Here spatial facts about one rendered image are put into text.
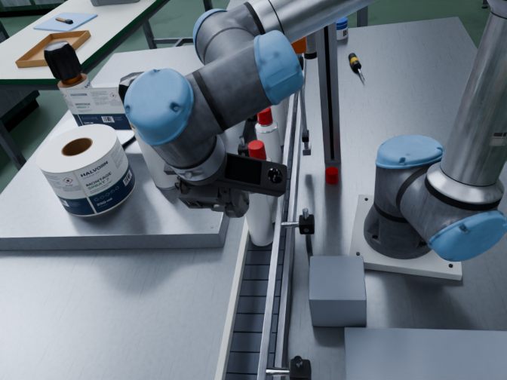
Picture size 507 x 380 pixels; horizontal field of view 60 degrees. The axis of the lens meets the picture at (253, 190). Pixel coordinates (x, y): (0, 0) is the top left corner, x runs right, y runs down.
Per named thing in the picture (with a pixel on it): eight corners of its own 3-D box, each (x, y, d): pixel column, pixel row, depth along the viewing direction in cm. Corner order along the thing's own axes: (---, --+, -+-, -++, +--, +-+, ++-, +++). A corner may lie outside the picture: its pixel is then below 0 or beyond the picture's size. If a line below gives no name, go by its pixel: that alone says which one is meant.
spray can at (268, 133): (265, 173, 112) (253, 103, 99) (286, 172, 111) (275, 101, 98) (263, 186, 109) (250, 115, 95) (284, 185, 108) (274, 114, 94)
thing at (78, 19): (63, 13, 277) (62, 11, 276) (98, 16, 262) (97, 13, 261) (33, 29, 263) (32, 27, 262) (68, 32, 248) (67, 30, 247)
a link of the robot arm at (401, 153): (413, 174, 95) (420, 119, 86) (453, 212, 84) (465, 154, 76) (362, 189, 93) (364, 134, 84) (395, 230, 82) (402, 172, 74)
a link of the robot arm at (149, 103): (204, 100, 43) (129, 140, 44) (232, 149, 53) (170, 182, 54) (178, 47, 47) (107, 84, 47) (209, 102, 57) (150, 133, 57)
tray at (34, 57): (53, 39, 243) (50, 33, 241) (90, 35, 237) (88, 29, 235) (18, 68, 218) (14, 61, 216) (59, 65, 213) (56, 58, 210)
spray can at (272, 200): (259, 209, 103) (244, 137, 89) (281, 209, 102) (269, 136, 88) (256, 225, 99) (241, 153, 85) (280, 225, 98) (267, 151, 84)
